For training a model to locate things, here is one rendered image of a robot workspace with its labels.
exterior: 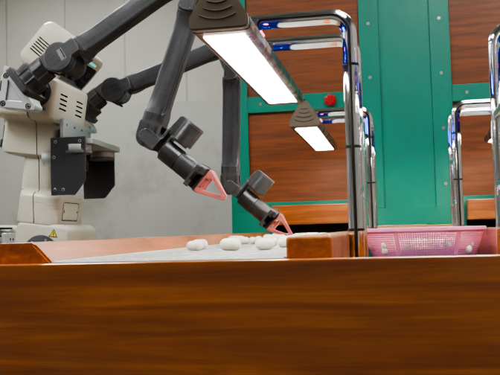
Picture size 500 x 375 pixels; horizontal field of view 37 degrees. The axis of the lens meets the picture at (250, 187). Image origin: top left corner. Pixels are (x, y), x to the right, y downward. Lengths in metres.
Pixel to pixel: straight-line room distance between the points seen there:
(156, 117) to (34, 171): 0.47
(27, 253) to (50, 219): 1.15
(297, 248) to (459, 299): 0.19
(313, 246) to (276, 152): 1.88
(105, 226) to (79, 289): 3.85
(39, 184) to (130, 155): 2.59
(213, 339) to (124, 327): 0.11
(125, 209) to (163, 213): 0.25
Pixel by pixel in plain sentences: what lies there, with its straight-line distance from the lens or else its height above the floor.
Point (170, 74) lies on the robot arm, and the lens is 1.91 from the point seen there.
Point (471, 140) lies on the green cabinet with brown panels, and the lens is 2.73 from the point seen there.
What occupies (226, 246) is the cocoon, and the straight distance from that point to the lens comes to 1.26.
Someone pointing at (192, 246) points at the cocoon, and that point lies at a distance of 1.32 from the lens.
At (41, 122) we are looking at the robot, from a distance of 2.19.
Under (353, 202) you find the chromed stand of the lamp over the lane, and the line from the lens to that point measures 1.15.
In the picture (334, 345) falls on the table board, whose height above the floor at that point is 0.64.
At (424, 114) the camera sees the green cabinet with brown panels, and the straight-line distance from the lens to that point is 2.73.
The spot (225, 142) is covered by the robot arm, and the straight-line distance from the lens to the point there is 2.34.
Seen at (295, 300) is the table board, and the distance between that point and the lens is 0.86.
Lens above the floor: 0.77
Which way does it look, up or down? 3 degrees up
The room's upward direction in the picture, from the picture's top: 2 degrees counter-clockwise
